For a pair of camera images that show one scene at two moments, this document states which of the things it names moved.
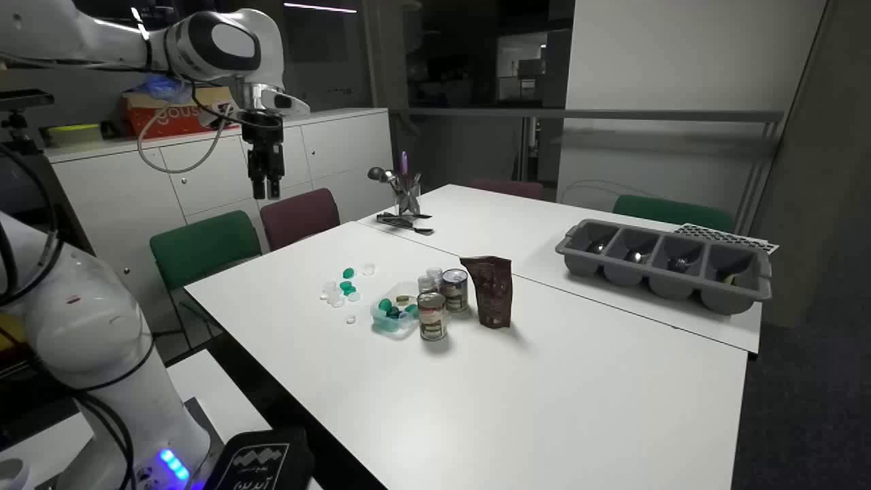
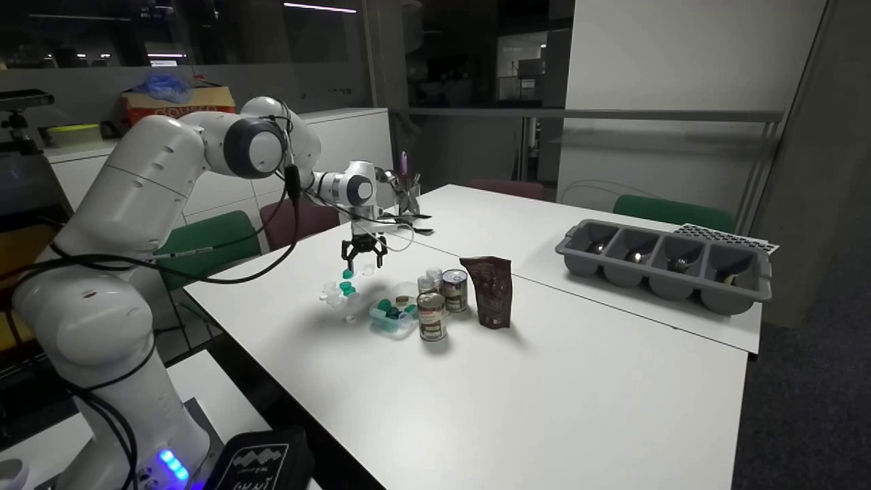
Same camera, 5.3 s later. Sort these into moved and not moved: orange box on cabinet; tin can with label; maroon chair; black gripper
Moved: black gripper
Not moved: maroon chair; tin can with label; orange box on cabinet
